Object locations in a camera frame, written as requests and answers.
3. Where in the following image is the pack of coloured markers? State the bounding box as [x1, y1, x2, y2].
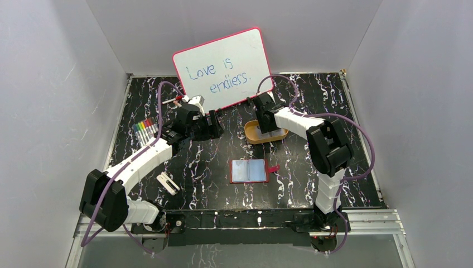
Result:
[132, 118, 158, 147]

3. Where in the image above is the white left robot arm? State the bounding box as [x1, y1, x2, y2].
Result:
[79, 103, 223, 232]

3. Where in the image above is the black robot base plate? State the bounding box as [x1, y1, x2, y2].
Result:
[132, 208, 351, 252]

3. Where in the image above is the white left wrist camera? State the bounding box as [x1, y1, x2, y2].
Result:
[183, 95, 205, 115]

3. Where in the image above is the pink framed whiteboard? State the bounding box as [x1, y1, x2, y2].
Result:
[172, 27, 274, 111]

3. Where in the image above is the aluminium frame rail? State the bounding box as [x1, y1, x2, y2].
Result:
[65, 209, 415, 267]

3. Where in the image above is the orange oval tray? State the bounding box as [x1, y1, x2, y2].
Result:
[244, 120, 288, 145]

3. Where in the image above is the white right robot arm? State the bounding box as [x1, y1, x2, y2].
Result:
[253, 93, 354, 232]

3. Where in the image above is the red capped marker pen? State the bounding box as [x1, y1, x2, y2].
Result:
[162, 95, 183, 105]

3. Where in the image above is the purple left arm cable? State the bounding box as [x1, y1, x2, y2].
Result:
[79, 81, 186, 256]

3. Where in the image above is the red card holder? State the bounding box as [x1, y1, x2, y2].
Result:
[229, 159, 280, 184]

